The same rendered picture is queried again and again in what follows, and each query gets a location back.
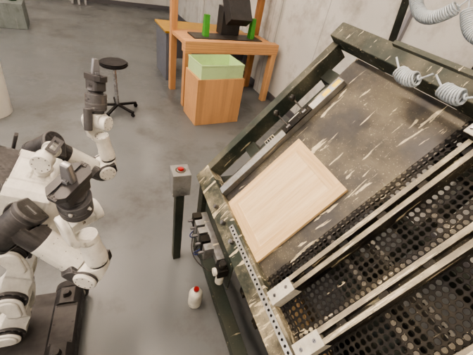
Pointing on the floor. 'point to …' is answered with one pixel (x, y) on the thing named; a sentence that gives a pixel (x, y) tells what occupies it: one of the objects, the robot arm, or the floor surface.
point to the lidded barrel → (4, 97)
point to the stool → (116, 82)
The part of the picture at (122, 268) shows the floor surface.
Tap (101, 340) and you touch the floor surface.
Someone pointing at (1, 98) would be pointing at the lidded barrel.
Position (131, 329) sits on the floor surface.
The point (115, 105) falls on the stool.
